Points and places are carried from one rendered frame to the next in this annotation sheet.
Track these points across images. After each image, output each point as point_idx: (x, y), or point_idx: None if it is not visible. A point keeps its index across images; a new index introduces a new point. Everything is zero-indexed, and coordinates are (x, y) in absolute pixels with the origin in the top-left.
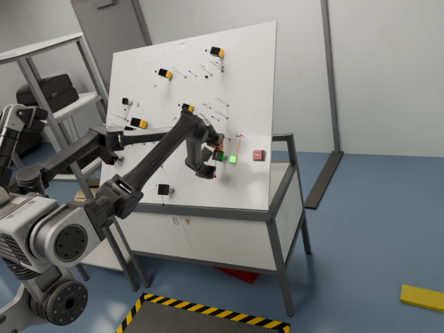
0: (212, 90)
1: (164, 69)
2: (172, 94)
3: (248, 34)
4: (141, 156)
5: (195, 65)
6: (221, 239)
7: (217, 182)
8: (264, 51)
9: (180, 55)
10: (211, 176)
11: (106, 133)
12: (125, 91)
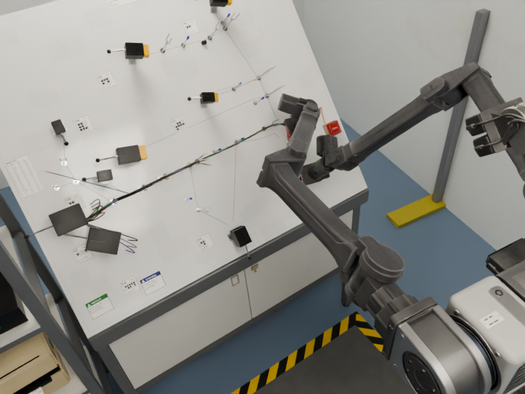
0: (223, 61)
1: (106, 44)
2: (151, 85)
3: None
4: (144, 213)
5: (172, 26)
6: (295, 264)
7: None
8: None
9: (130, 13)
10: (327, 174)
11: (294, 157)
12: (28, 109)
